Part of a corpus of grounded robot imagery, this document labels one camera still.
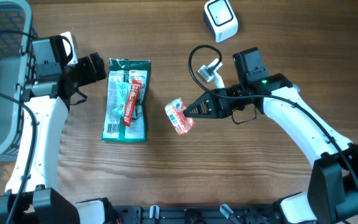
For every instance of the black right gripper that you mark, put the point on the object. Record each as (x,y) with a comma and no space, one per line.
(212,101)

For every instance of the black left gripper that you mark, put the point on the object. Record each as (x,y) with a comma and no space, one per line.
(91,75)

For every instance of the green 3M gloves package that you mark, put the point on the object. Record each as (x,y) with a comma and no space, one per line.
(128,82)

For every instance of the white wet wipe sachet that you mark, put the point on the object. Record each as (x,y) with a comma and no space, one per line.
(122,90)

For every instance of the red Nescafe coffee sachet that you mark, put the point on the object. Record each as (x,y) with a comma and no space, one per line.
(136,85)

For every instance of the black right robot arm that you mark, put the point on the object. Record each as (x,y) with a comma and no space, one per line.
(332,194)

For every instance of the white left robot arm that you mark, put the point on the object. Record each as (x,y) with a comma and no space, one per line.
(31,194)

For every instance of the white barcode scanner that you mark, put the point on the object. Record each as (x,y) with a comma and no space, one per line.
(220,19)

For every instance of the dark grey plastic basket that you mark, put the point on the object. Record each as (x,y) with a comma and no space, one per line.
(16,62)

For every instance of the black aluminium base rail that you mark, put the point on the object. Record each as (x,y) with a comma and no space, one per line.
(197,214)

